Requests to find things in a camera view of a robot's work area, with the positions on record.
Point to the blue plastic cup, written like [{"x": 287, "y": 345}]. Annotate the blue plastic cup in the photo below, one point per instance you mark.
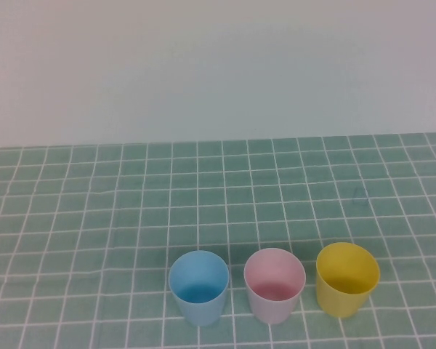
[{"x": 200, "y": 269}]

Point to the green white-grid tablecloth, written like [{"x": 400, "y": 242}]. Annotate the green white-grid tablecloth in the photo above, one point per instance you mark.
[{"x": 131, "y": 218}]

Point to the pink plastic cup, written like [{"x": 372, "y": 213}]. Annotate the pink plastic cup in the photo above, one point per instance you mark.
[{"x": 274, "y": 269}]

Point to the yellow plastic cup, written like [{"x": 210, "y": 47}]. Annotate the yellow plastic cup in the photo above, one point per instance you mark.
[{"x": 347, "y": 265}]

